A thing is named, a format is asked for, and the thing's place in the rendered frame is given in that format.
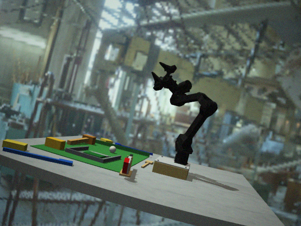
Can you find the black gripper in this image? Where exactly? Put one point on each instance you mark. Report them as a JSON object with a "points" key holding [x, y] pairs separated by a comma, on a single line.
{"points": [[167, 80]]}

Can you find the green rectangular mat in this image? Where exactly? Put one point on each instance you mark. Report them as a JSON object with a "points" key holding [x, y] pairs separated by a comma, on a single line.
{"points": [[116, 165]]}

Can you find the white golf ball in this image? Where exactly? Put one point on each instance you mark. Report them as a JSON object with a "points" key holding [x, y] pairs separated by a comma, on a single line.
{"points": [[112, 149]]}

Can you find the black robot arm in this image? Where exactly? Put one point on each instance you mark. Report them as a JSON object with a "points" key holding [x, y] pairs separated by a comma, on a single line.
{"points": [[208, 107]]}

